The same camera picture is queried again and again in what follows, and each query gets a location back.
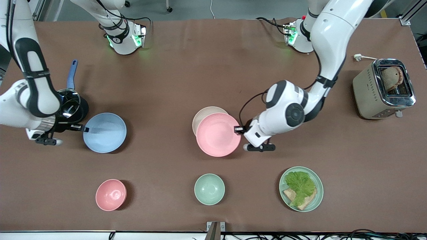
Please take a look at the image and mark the aluminium frame profile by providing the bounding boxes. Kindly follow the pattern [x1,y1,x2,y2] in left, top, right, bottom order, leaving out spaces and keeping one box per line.
[399,0,427,26]
[32,0,50,21]

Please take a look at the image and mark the dark saucepan with blue handle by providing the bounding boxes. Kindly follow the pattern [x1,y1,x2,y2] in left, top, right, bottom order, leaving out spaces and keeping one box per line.
[53,59,89,132]

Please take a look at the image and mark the green bowl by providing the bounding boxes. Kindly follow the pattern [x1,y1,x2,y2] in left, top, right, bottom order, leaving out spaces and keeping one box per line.
[194,173,225,205]

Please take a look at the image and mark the green lettuce leaf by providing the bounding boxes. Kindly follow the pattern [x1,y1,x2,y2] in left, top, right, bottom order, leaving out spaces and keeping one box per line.
[284,171,317,207]

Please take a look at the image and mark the beige plate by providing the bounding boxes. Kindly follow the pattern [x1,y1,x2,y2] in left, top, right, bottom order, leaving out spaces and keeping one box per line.
[192,106,229,137]

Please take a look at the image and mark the toast slice in toaster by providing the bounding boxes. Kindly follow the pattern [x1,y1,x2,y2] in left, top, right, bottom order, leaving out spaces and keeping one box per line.
[381,66,404,92]

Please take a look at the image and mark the beige and chrome toaster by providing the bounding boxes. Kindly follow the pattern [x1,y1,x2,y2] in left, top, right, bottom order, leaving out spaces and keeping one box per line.
[353,59,417,120]

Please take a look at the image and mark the green plate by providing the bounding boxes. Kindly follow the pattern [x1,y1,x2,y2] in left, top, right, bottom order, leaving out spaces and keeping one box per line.
[279,166,324,212]

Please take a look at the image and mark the brown bread slice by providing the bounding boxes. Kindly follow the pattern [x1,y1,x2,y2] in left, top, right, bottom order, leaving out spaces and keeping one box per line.
[283,187,317,211]

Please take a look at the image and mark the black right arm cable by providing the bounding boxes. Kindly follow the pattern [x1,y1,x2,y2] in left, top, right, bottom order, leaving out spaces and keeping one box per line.
[5,0,20,72]

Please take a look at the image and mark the blue plate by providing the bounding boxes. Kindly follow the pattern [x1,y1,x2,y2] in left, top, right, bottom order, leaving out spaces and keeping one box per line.
[83,113,127,154]

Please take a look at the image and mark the pink plate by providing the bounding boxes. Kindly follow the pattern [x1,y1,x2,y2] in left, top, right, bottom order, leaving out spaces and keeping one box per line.
[196,113,241,157]

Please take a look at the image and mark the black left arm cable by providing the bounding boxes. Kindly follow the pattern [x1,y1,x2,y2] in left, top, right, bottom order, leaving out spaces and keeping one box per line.
[238,50,334,128]

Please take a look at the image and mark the metal camera mounting bracket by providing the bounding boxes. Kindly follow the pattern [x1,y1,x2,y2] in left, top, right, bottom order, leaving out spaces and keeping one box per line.
[206,221,226,240]

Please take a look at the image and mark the glass lid with blue knob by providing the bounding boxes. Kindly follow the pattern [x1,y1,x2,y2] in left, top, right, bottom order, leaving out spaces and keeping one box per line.
[57,89,81,119]

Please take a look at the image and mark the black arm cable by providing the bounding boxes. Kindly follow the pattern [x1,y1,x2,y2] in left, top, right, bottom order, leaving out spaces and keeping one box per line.
[238,50,334,128]
[5,0,20,72]

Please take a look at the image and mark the pink bowl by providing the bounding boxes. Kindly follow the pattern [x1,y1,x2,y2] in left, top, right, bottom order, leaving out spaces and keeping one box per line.
[95,179,127,211]

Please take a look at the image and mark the brown table cover sheet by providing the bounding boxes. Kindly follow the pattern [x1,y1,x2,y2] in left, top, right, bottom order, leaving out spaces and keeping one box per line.
[0,18,427,233]

